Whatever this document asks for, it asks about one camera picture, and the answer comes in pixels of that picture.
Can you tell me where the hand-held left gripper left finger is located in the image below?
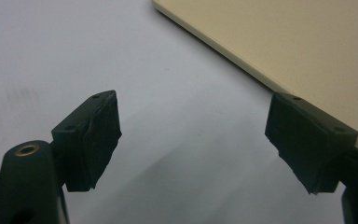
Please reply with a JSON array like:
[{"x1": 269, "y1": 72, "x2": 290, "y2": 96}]
[{"x1": 50, "y1": 90, "x2": 123, "y2": 192}]

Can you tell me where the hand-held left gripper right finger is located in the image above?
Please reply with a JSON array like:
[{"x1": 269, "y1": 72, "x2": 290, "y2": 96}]
[{"x1": 264, "y1": 92, "x2": 358, "y2": 196}]

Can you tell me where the white table cover sheet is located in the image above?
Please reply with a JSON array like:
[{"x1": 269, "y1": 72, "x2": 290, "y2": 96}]
[{"x1": 0, "y1": 0, "x2": 347, "y2": 224}]

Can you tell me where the beige plastic tray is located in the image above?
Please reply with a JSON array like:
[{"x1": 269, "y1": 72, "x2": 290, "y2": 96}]
[{"x1": 151, "y1": 0, "x2": 358, "y2": 151}]

